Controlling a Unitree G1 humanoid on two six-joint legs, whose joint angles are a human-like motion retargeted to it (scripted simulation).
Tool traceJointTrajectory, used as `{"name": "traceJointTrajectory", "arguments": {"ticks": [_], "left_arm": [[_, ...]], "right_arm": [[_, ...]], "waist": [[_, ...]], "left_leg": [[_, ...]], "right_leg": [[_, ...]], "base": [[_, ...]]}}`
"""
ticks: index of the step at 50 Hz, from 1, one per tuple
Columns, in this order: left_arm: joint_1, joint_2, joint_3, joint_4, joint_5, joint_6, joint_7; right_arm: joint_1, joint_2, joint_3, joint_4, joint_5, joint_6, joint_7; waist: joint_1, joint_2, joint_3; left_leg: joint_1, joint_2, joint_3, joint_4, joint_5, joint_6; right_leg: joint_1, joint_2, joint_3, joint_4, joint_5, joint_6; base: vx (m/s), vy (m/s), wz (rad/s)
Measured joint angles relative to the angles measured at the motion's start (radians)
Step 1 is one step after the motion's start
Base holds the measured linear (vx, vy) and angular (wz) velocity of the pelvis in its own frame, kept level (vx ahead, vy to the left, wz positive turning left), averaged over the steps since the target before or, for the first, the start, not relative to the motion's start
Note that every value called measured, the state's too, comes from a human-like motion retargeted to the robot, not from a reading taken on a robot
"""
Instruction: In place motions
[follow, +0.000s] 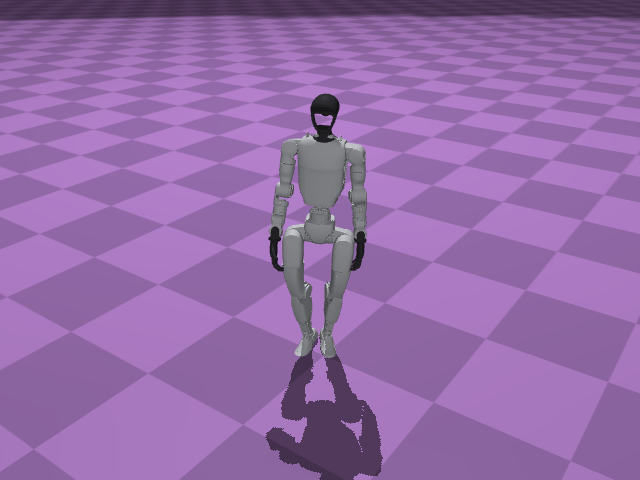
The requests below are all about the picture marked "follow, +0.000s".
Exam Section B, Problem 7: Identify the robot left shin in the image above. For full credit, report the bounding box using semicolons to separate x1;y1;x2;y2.
323;297;343;337

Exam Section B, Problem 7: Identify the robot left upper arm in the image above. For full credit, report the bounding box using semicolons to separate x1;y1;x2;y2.
345;143;366;204

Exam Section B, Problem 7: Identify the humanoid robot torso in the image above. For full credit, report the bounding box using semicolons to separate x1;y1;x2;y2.
297;131;348;244

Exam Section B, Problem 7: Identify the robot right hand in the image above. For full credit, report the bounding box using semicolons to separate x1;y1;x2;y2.
268;227;284;271

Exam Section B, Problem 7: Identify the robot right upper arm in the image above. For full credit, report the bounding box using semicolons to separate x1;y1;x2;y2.
276;138;302;198

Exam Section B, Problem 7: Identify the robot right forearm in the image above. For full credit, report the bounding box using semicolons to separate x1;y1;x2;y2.
269;183;289;237

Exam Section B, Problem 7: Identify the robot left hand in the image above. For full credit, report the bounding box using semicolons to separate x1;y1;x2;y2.
350;231;367;271

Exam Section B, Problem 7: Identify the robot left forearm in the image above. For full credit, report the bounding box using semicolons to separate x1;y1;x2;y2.
352;188;367;239

